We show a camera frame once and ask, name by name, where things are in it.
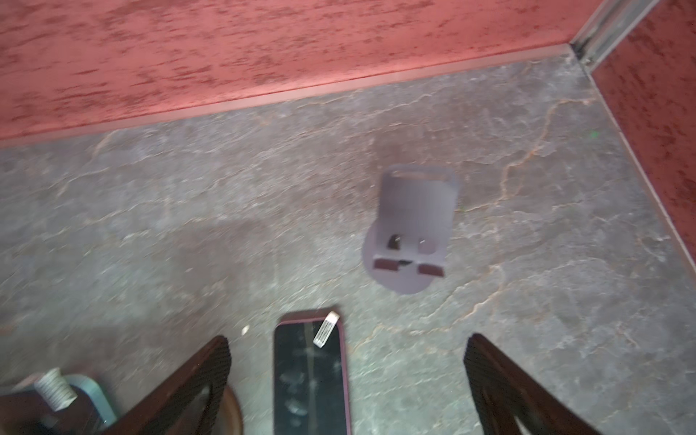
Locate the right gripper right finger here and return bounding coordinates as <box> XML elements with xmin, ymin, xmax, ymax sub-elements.
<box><xmin>463</xmin><ymin>333</ymin><xmax>597</xmax><ymax>434</ymax></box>

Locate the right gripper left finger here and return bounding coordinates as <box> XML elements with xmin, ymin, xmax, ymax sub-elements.
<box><xmin>103</xmin><ymin>335</ymin><xmax>231</xmax><ymax>434</ymax></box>

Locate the maroon edged reflective phone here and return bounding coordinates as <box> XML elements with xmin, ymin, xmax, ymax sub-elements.
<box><xmin>273</xmin><ymin>308</ymin><xmax>353</xmax><ymax>435</ymax></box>

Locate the purple round base phone stand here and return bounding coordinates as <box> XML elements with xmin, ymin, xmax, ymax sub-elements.
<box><xmin>362</xmin><ymin>164</ymin><xmax>459</xmax><ymax>295</ymax></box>

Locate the wooden round base phone stand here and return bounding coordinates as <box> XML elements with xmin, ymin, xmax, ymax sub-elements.
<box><xmin>212</xmin><ymin>385</ymin><xmax>244</xmax><ymax>435</ymax></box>

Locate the right aluminium corner post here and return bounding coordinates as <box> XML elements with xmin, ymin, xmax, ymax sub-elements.
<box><xmin>570</xmin><ymin>0</ymin><xmax>659</xmax><ymax>73</ymax></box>

